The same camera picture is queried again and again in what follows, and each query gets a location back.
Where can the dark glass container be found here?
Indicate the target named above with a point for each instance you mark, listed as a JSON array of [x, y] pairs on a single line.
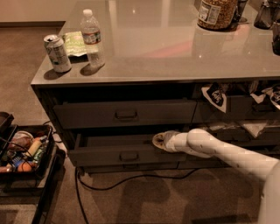
[[268, 14]]

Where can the grey drawer cabinet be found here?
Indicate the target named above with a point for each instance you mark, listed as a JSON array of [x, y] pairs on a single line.
[[155, 50]]

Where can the black white chip bag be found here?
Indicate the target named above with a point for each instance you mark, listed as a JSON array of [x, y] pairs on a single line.
[[214, 94]]

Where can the silver soda can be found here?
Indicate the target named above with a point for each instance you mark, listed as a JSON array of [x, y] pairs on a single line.
[[57, 54]]

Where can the dark object right edge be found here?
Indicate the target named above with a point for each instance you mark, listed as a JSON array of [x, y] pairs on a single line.
[[276, 38]]

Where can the white bag in drawer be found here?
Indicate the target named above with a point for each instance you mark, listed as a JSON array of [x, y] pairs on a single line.
[[254, 127]]

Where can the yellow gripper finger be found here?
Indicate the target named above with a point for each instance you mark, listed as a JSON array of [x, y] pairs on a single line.
[[160, 144], [160, 137]]

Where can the large jar of nuts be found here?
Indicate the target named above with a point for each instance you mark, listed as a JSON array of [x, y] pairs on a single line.
[[216, 14]]

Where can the black cart frame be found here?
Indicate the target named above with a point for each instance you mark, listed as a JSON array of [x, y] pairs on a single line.
[[38, 192]]

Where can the green snack packet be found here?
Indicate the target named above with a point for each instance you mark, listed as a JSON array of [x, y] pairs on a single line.
[[74, 44]]

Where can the clear plastic water bottle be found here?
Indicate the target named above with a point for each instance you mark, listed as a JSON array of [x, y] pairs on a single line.
[[92, 38]]

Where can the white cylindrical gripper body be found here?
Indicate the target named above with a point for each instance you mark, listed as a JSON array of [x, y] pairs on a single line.
[[171, 142]]

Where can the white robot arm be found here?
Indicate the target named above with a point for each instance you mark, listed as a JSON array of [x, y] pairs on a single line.
[[200, 143]]

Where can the black bin of items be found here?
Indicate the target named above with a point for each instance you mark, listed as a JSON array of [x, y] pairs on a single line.
[[25, 152]]

